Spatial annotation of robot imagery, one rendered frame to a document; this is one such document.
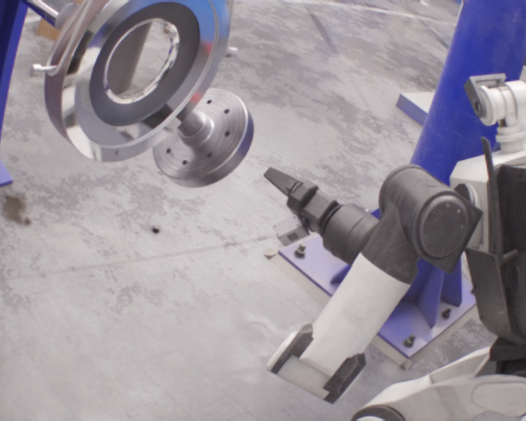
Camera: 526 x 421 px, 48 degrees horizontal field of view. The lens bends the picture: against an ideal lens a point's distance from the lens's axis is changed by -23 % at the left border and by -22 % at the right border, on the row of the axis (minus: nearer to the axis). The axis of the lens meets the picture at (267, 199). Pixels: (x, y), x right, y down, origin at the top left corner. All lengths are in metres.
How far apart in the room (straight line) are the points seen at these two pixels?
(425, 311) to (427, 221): 1.87
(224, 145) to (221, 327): 1.09
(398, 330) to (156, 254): 0.92
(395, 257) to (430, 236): 0.07
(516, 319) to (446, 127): 1.53
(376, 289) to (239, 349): 1.41
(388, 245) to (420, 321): 1.80
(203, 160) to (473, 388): 0.71
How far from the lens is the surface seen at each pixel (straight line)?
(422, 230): 0.86
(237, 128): 1.36
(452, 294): 2.87
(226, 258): 2.66
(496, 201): 0.90
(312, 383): 1.00
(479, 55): 2.34
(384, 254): 0.91
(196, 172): 1.35
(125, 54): 3.49
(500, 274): 0.96
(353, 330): 0.93
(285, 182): 1.22
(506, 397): 1.11
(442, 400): 1.20
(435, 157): 2.48
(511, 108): 1.04
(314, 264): 2.74
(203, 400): 2.07
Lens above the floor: 1.53
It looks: 30 degrees down
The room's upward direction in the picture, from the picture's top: 20 degrees clockwise
